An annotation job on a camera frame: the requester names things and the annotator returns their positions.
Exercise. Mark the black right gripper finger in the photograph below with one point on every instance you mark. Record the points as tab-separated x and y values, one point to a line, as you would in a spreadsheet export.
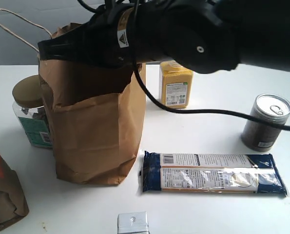
80	56

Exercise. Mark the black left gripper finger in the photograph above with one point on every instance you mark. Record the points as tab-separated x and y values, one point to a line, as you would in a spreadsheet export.
72	37

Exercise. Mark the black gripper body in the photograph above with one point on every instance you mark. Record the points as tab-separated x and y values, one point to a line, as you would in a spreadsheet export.
121	33

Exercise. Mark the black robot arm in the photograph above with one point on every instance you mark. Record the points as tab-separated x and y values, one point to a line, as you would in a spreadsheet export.
202	35

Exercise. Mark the open brown paper bag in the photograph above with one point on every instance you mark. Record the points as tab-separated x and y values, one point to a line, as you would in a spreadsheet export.
95	118

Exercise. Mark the folded brown paper bag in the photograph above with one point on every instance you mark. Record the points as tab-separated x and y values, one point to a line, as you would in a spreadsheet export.
13	204

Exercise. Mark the yellow grain bottle white cap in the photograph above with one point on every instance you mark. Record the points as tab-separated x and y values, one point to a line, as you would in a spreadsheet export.
175	83

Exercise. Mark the clear jar with gold lid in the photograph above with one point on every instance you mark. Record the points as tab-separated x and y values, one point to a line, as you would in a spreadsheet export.
29	109

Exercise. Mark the dark tin can pull-tab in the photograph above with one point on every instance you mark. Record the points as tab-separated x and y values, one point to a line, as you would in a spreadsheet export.
271	108

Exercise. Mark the silver metal block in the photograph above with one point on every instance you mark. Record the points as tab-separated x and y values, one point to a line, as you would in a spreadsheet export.
133	223

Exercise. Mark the blue white noodle package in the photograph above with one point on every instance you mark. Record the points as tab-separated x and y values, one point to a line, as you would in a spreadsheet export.
218	173

